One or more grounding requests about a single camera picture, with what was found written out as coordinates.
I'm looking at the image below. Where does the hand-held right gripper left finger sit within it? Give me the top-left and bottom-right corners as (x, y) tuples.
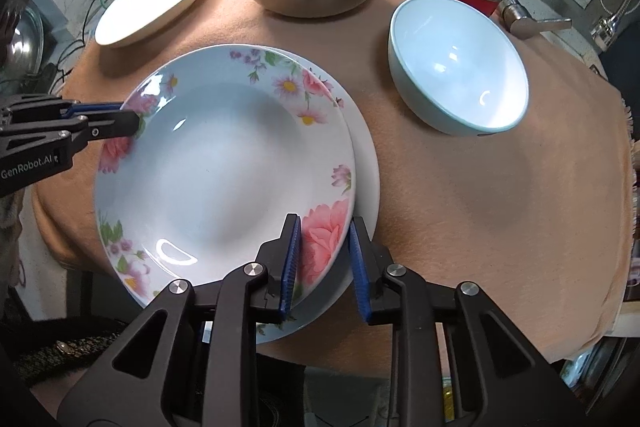
(56, 213), (303, 427)

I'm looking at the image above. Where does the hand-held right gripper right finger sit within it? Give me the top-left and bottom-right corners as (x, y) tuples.
(348, 217), (586, 427)

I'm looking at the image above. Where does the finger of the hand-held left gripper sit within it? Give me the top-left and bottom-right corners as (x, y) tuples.
(0, 109), (141, 152)
(0, 96), (124, 124)

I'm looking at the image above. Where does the white plate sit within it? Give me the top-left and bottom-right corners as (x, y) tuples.
(255, 48), (381, 347)

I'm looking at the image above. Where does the pink floral plate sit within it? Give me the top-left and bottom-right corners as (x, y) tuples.
(94, 44), (357, 313)

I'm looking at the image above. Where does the light blue bowl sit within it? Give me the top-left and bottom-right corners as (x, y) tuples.
(388, 0), (530, 138)

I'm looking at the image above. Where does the beige towel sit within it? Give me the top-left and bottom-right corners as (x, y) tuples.
(0, 192), (26, 235)

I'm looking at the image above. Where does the steel pot lid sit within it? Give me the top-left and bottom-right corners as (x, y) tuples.
(0, 4), (46, 80)

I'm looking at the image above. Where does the tan cloth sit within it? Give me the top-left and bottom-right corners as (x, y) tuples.
(32, 0), (638, 380)

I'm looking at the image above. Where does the dark patterned mat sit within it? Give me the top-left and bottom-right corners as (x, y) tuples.
(10, 332), (128, 383)

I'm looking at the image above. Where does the black cable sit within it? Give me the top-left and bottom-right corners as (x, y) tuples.
(50, 2), (103, 82)

